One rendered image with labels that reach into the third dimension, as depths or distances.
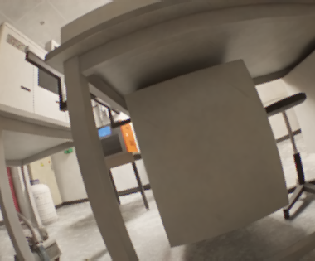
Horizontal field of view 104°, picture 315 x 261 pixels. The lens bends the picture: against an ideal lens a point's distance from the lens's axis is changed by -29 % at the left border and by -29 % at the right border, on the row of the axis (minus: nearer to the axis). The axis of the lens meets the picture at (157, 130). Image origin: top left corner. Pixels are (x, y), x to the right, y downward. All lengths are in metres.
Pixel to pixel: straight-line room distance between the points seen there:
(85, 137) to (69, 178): 4.29
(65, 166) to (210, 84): 4.37
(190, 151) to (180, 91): 0.22
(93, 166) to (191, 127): 0.36
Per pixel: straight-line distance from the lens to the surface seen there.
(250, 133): 0.66
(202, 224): 0.67
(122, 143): 2.05
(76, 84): 0.47
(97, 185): 0.40
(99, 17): 0.53
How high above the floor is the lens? 0.54
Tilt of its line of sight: 9 degrees up
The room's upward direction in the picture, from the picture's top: 17 degrees counter-clockwise
